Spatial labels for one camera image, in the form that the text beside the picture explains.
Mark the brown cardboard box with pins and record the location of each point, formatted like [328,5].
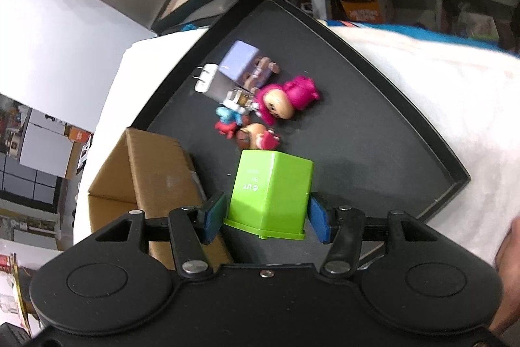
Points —
[144,171]

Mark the black tray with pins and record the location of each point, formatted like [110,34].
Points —
[370,146]

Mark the orange box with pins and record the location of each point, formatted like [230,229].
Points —
[364,11]

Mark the pink dinosaur figurine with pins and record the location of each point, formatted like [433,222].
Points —
[275,101]

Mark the green plastic box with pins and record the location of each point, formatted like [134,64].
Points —
[270,195]

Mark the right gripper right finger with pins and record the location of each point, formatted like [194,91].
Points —
[342,228]

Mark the blue red small figurine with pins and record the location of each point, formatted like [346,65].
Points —
[229,121]

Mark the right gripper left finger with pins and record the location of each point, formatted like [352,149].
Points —
[191,227]

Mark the white charger plug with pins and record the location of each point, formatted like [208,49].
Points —
[205,78]

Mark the lavender block figurine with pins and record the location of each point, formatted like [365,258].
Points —
[247,66]

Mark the right hand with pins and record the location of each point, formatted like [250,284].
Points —
[508,266]

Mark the small white robot figurine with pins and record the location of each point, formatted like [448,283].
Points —
[240,101]

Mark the brown hair pink figurine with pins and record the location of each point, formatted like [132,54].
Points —
[256,136]

